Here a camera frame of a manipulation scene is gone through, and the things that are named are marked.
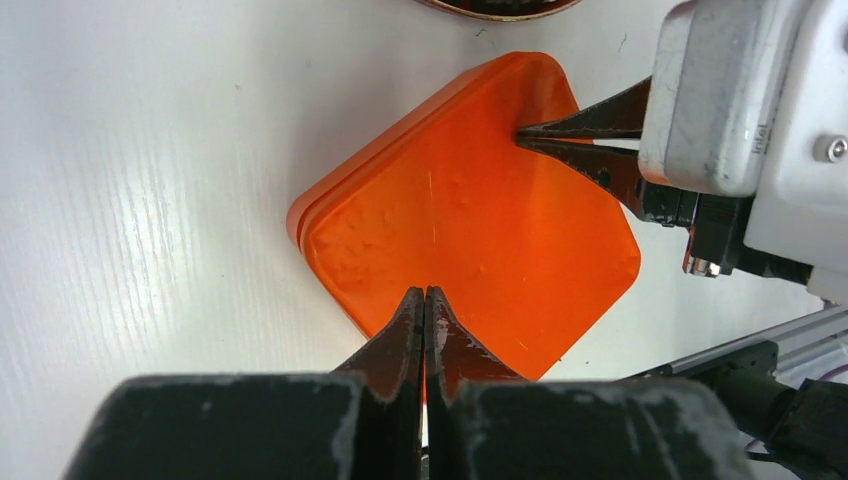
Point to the orange box lid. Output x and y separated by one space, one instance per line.
529 253

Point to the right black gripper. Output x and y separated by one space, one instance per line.
717 224

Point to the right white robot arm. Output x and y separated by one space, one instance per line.
804 429

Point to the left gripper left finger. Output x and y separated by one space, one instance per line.
361 420

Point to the round red tray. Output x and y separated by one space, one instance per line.
502 10

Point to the orange chocolate box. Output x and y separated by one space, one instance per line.
305 205

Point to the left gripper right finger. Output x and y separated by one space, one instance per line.
488 422

